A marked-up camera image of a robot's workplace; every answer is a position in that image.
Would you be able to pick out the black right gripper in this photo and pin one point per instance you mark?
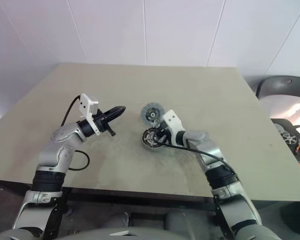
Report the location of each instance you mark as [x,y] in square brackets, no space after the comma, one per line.
[166,135]

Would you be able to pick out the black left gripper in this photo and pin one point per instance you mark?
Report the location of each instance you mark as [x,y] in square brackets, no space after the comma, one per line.
[101,121]

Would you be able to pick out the black round gear wheel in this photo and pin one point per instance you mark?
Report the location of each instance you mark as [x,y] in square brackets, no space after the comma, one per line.
[146,137]

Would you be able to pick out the grey round sanding disc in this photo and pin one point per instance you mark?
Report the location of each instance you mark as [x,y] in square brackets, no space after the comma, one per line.
[147,112]

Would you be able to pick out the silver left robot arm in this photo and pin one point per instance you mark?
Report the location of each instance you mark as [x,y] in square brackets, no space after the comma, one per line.
[65,132]

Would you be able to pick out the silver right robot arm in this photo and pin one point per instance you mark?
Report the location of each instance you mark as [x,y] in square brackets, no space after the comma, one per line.
[202,140]

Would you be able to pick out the grey rounded shape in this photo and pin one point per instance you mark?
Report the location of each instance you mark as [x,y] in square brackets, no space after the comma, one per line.
[118,220]

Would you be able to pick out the grey robot torso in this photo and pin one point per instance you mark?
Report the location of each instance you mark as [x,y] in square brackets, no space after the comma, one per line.
[145,233]

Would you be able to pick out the silver model car wheel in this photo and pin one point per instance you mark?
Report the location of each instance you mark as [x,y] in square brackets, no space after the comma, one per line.
[289,138]

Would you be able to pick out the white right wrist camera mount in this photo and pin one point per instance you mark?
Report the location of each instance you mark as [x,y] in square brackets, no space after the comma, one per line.
[172,120]

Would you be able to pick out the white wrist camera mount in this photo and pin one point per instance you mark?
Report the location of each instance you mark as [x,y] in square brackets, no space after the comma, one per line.
[86,102]
[172,120]

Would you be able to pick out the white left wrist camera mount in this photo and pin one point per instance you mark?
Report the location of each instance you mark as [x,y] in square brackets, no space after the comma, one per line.
[86,102]

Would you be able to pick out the black table frame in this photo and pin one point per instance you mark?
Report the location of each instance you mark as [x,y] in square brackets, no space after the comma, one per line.
[140,197]

